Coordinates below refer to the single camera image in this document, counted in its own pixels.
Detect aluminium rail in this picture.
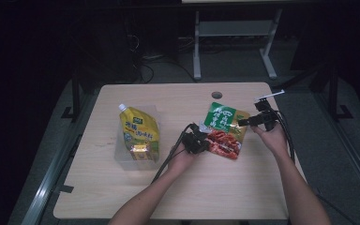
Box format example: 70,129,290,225
21,92,102,225
312,92,360,203

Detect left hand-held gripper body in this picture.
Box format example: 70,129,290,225
181,122,214,155

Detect clear plastic container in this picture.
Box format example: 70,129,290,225
114,104,162,172

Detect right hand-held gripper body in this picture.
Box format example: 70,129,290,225
249,89,286,132

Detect yellow spout pouch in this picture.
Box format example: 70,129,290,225
118,103,161,164

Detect right hand-held gripper black cable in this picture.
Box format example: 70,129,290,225
274,110,296,164

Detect person's left hand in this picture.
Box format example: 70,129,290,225
167,143,202,173

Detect hand-held gripper black cable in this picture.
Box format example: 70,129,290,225
274,110,296,164
151,123,195,185

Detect green and gold snack packet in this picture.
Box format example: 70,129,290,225
202,101,251,160

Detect white metal desk frame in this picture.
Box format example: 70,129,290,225
192,8,284,81

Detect person's right hand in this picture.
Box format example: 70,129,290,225
249,123,291,158

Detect black cables on floor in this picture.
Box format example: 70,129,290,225
127,32,199,84

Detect black metal stand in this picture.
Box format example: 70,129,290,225
307,61,354,124
60,69,83,124

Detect left hand-held gripper black cable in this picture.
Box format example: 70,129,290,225
151,123,195,185

